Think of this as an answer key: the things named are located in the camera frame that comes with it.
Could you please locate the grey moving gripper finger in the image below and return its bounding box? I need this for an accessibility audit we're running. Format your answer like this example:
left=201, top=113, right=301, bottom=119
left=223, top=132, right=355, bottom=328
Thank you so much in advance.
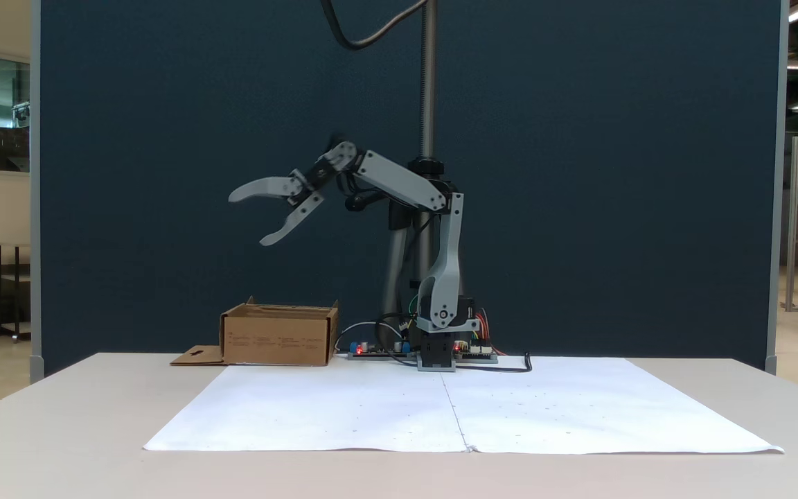
left=259, top=192, right=326, bottom=247

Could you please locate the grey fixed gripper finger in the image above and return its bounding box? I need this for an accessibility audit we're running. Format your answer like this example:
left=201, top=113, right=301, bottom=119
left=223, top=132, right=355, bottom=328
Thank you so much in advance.
left=228, top=176, right=303, bottom=203

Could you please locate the brown cardboard box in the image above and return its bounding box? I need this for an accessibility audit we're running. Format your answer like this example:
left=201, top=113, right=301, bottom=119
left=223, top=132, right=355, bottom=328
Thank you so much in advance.
left=170, top=296, right=340, bottom=367

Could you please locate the blue circuit board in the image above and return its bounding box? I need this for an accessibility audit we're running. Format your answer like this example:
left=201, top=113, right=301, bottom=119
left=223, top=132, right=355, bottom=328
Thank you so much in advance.
left=346, top=339, right=418, bottom=362

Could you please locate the white paper sheet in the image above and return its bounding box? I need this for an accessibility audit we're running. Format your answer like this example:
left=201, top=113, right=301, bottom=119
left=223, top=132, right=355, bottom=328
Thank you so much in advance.
left=143, top=365, right=470, bottom=453
left=441, top=356, right=785, bottom=455

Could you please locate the black shelf cart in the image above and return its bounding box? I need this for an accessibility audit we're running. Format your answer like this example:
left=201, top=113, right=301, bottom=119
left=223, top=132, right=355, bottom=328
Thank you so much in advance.
left=0, top=242, right=31, bottom=342

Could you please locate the dark blue partition panel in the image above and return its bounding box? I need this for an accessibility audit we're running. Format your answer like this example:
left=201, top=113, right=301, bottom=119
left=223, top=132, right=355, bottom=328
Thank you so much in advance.
left=30, top=0, right=787, bottom=378

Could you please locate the grey hanging camera cable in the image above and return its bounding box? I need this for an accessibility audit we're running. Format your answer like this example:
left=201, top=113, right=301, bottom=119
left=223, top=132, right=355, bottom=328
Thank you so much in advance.
left=320, top=0, right=429, bottom=51

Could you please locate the grey camera stand pole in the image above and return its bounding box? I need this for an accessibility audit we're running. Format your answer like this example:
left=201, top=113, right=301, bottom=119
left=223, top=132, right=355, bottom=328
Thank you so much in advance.
left=380, top=0, right=468, bottom=332

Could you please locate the circuit board with coloured wires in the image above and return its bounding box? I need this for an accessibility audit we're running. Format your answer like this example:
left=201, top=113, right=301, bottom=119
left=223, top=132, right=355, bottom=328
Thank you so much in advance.
left=455, top=338, right=499, bottom=365

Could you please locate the wall window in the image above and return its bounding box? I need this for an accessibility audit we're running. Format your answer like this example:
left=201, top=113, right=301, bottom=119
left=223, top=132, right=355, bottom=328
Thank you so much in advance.
left=0, top=48, right=31, bottom=180

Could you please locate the black power cable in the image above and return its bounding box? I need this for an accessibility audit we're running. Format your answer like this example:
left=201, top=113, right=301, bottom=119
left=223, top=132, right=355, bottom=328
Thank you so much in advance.
left=454, top=352, right=533, bottom=374

